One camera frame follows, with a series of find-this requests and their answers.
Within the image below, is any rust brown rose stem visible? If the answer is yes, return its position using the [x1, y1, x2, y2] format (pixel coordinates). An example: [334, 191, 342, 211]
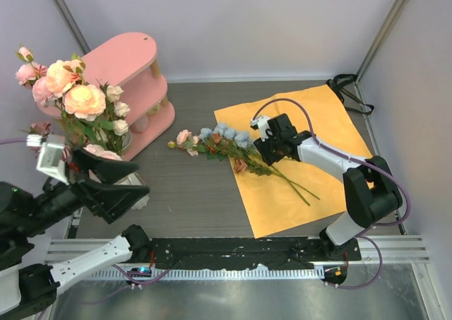
[204, 130, 311, 207]

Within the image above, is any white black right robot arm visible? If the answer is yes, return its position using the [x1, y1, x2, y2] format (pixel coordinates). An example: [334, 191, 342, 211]
[250, 114, 403, 260]

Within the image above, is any aluminium frame rail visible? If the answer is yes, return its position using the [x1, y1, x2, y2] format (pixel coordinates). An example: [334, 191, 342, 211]
[358, 235, 430, 264]

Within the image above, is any green mug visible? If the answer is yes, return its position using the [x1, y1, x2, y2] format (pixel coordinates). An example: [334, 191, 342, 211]
[146, 104, 160, 116]

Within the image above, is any orange yellow wrapping paper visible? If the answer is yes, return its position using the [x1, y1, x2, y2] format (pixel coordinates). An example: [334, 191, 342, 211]
[214, 85, 372, 238]

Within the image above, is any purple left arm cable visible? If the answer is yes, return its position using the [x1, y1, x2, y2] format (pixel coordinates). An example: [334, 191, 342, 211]
[0, 136, 177, 285]

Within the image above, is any blue flower stem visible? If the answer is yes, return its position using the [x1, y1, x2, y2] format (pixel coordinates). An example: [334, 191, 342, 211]
[197, 122, 321, 201]

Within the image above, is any black ribbon strap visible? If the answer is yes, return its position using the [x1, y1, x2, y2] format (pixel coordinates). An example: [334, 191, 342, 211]
[324, 73, 375, 115]

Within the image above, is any white slotted cable duct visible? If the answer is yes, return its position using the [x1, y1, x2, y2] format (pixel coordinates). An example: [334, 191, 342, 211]
[86, 264, 324, 281]

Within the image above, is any pink rose flower stem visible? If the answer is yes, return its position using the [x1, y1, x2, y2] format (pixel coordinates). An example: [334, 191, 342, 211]
[16, 46, 71, 106]

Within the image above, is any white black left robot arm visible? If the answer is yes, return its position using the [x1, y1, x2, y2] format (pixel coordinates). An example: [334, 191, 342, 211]
[1, 148, 150, 319]

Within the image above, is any small pink bud stem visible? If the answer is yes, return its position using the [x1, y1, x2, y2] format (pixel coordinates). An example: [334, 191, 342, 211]
[167, 128, 213, 157]

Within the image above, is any mauve rose flower stem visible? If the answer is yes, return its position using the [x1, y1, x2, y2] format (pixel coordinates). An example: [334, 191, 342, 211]
[25, 121, 52, 154]

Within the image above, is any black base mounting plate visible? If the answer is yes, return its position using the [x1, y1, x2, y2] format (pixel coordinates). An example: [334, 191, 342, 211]
[145, 237, 362, 271]

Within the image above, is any beige bowl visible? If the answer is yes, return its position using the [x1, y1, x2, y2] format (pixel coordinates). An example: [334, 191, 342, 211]
[121, 131, 132, 153]

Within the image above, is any peach rose flower stem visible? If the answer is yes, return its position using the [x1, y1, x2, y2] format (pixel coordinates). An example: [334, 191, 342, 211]
[100, 83, 131, 155]

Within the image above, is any large peach peony stem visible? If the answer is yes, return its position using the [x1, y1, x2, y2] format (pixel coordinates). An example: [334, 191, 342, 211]
[43, 54, 122, 160]

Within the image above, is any pink three-tier shelf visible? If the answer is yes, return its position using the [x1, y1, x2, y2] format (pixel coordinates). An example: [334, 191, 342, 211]
[38, 32, 176, 162]

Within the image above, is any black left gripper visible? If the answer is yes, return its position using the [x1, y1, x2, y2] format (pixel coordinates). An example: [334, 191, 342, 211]
[21, 143, 154, 235]

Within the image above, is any white ribbed ceramic vase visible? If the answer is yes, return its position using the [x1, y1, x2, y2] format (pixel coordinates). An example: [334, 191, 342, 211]
[116, 172, 150, 210]

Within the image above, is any pink faceted cup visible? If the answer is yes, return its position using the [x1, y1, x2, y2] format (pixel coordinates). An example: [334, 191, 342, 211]
[131, 115, 149, 134]

